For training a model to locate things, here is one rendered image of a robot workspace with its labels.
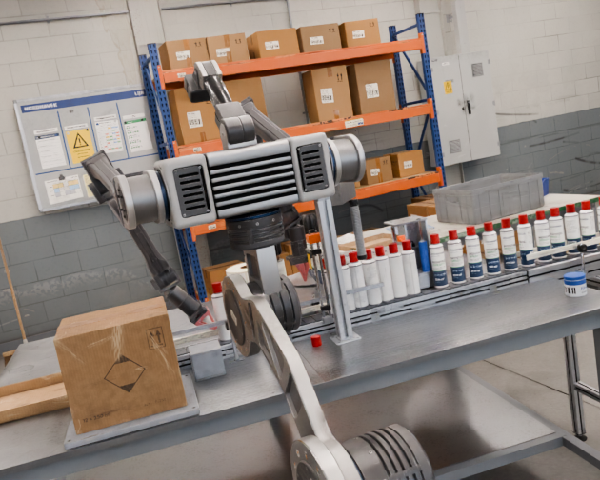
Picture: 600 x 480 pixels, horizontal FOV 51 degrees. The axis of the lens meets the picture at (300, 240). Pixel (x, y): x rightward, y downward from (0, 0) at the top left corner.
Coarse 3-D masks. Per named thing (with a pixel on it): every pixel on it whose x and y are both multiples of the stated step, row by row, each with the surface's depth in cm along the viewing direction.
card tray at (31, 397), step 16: (16, 384) 217; (32, 384) 218; (48, 384) 220; (0, 400) 213; (16, 400) 210; (32, 400) 208; (48, 400) 196; (64, 400) 197; (0, 416) 193; (16, 416) 194
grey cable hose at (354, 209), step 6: (354, 204) 215; (354, 210) 215; (354, 216) 215; (354, 222) 216; (360, 222) 216; (354, 228) 216; (360, 228) 216; (354, 234) 217; (360, 234) 217; (360, 240) 217; (360, 246) 217; (360, 252) 218; (360, 258) 218; (366, 258) 218
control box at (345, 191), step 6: (336, 186) 206; (342, 186) 207; (348, 186) 213; (354, 186) 221; (336, 192) 206; (342, 192) 207; (348, 192) 213; (354, 192) 220; (330, 198) 207; (336, 198) 207; (342, 198) 206; (348, 198) 212; (336, 204) 207; (342, 204) 207
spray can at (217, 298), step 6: (216, 282) 219; (216, 288) 217; (216, 294) 217; (216, 300) 216; (222, 300) 217; (216, 306) 217; (222, 306) 217; (216, 312) 218; (222, 312) 217; (216, 318) 218; (222, 318) 217; (222, 330) 218; (228, 330) 218; (222, 336) 219; (228, 336) 219
